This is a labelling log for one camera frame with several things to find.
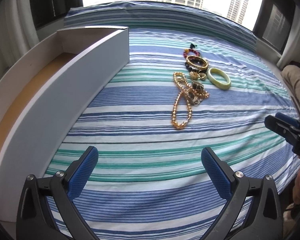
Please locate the gold earrings cluster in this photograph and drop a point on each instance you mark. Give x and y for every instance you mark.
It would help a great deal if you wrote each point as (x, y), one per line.
(197, 75)

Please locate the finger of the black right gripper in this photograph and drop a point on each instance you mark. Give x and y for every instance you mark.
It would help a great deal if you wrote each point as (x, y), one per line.
(287, 119)
(279, 127)

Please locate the gold patterned bangle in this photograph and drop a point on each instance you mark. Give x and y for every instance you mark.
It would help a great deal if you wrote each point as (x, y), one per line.
(197, 62)

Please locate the white drawer box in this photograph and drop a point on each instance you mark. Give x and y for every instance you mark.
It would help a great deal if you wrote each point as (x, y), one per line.
(43, 94)

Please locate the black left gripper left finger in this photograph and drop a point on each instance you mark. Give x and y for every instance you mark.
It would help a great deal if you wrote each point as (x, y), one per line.
(34, 217)

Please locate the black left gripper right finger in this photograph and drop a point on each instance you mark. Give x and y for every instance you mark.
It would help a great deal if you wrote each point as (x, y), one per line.
(264, 219)

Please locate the pale green jade bangle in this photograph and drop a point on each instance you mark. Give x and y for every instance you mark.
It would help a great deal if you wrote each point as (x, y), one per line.
(219, 78)

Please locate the white curtain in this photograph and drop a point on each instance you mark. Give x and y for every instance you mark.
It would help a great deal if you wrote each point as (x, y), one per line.
(17, 31)

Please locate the blue striped bed sheet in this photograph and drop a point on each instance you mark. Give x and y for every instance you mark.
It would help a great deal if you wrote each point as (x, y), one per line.
(149, 182)

